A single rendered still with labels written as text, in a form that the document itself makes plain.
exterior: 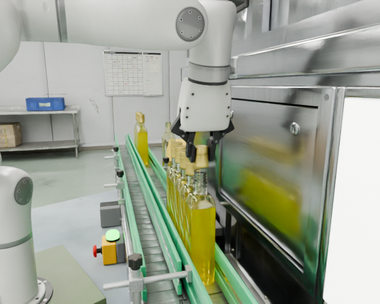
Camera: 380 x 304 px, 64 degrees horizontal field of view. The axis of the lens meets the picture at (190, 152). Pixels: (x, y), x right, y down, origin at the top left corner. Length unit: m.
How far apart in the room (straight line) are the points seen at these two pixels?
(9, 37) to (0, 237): 0.44
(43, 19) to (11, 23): 0.06
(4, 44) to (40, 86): 6.18
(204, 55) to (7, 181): 0.45
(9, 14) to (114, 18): 0.12
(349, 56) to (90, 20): 0.35
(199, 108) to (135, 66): 5.97
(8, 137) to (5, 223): 5.45
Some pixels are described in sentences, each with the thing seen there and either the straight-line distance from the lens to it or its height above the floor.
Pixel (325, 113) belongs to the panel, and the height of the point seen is 1.28.
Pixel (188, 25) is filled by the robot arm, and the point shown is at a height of 1.40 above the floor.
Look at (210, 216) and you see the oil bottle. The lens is 0.66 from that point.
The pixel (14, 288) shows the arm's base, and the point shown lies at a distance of 0.80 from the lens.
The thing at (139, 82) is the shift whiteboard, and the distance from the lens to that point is 6.52.
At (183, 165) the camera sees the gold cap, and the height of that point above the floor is 1.13.
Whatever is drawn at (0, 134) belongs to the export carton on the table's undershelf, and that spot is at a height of 0.49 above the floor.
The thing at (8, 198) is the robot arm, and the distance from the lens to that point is 0.70.
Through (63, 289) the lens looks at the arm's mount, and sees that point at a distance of 0.86.
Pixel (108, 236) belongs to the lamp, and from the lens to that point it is 1.04.
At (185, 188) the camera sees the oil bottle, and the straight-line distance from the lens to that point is 0.70.
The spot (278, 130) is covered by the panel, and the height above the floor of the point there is 1.24.
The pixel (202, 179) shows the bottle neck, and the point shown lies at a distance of 0.64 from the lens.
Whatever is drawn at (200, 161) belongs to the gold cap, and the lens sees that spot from 0.63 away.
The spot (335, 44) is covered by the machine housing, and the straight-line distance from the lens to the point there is 0.49.
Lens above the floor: 1.32
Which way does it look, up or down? 12 degrees down
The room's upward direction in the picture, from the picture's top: straight up
